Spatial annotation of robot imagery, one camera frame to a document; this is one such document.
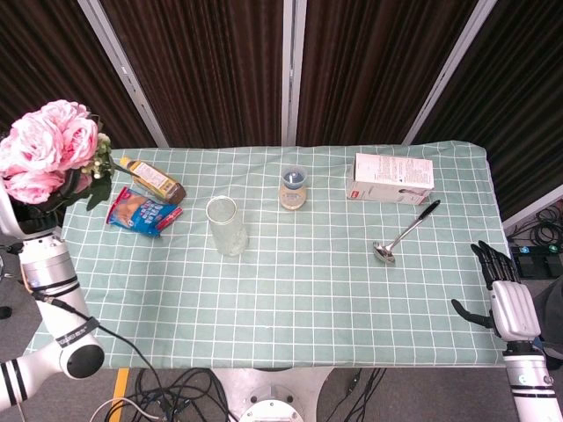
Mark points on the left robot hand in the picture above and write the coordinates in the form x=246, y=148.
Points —
x=17, y=215

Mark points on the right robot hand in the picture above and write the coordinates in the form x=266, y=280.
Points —
x=506, y=299

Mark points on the pink artificial flower bouquet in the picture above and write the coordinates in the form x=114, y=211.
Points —
x=48, y=151

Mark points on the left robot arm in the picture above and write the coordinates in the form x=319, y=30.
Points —
x=48, y=316

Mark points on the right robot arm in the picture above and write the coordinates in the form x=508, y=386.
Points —
x=530, y=382

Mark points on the clear glass jar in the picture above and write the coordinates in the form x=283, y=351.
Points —
x=226, y=226

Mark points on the black device with green lights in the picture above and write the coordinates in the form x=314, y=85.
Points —
x=538, y=259

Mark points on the blue red snack bag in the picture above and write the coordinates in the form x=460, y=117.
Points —
x=143, y=213

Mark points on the brown sauce bottle yellow cap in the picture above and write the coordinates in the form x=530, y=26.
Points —
x=154, y=180

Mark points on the white cardboard box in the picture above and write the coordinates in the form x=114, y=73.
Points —
x=391, y=178

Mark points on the green checkered tablecloth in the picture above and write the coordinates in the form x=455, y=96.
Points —
x=308, y=285

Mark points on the small jar with blue lid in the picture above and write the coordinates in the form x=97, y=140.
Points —
x=293, y=189

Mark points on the grey partition post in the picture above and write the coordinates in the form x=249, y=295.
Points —
x=448, y=72
x=123, y=72
x=294, y=72

